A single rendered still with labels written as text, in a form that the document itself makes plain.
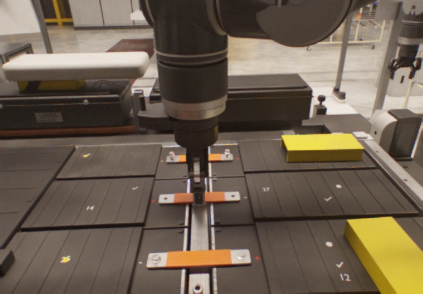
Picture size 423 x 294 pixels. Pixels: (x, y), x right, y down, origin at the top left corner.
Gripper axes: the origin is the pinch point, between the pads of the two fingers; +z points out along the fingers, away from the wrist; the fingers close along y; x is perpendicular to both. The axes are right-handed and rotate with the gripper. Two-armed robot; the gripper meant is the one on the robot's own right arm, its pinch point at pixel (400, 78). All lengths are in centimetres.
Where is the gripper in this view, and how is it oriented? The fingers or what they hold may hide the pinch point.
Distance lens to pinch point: 182.9
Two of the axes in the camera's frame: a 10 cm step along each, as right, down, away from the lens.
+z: 0.2, 8.9, 4.6
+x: -0.5, -4.6, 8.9
